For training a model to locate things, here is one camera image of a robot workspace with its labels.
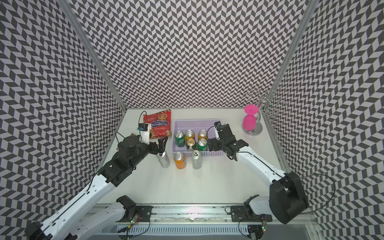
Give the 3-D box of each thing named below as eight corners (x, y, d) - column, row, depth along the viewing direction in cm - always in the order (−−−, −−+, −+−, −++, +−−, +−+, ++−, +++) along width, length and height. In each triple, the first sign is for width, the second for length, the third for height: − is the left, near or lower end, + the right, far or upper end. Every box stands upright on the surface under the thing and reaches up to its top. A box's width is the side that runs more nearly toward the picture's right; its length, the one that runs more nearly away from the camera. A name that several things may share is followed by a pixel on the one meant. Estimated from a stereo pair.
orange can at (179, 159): (175, 169, 89) (173, 161, 81) (176, 160, 93) (174, 151, 84) (185, 169, 89) (183, 161, 81) (185, 160, 93) (184, 151, 84)
